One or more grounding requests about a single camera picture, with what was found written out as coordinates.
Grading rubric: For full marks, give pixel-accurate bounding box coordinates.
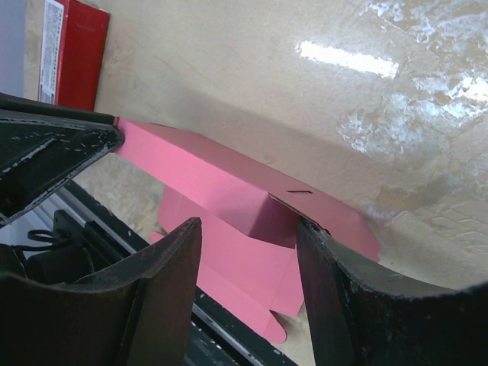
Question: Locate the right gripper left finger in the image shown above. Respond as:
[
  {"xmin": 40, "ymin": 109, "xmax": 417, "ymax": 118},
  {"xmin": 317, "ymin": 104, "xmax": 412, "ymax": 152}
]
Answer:
[{"xmin": 1, "ymin": 217, "xmax": 202, "ymax": 365}]

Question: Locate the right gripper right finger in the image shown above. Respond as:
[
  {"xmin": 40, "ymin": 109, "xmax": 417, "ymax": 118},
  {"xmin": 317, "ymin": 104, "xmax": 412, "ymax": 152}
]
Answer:
[{"xmin": 297, "ymin": 219, "xmax": 487, "ymax": 365}]

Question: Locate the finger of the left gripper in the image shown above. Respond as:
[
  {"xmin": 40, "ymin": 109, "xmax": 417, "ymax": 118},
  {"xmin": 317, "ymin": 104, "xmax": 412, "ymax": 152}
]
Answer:
[{"xmin": 1, "ymin": 94, "xmax": 124, "ymax": 226}]

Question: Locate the pink paper box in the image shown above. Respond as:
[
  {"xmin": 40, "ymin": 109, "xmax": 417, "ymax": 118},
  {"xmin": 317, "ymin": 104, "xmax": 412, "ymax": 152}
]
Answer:
[{"xmin": 117, "ymin": 118, "xmax": 380, "ymax": 344}]

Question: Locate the red box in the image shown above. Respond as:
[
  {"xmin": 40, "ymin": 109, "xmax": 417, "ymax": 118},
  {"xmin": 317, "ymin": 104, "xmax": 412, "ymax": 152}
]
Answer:
[{"xmin": 37, "ymin": 0, "xmax": 111, "ymax": 111}]

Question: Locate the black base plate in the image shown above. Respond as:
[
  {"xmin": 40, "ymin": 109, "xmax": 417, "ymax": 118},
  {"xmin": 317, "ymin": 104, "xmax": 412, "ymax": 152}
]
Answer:
[{"xmin": 1, "ymin": 183, "xmax": 291, "ymax": 365}]

